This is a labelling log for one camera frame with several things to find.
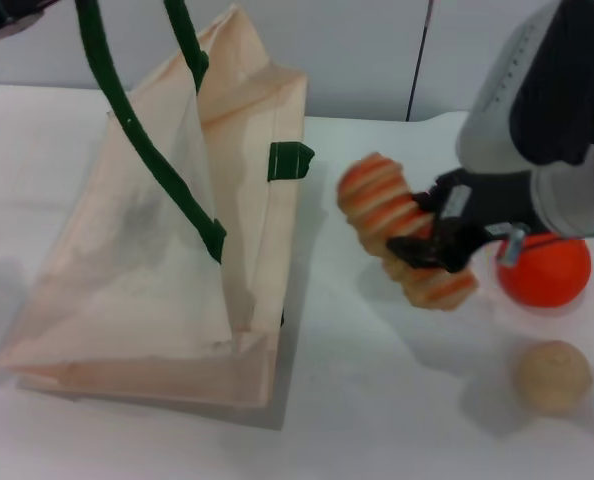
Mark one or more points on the beige egg yolk pastry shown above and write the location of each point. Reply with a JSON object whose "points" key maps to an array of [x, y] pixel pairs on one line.
{"points": [[552, 377]]}

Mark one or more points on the orange fruit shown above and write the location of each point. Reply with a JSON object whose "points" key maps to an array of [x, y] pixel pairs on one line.
{"points": [[547, 280]]}

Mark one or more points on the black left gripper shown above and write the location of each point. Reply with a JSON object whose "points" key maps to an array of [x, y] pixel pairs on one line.
{"points": [[2, 12]]}

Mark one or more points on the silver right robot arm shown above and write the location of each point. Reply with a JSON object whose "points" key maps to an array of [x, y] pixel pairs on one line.
{"points": [[572, 200]]}

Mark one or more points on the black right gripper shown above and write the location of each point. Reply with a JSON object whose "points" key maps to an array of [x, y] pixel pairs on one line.
{"points": [[482, 210]]}

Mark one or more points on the orange striped ridged bread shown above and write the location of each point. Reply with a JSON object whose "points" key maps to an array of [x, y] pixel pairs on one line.
{"points": [[372, 195]]}

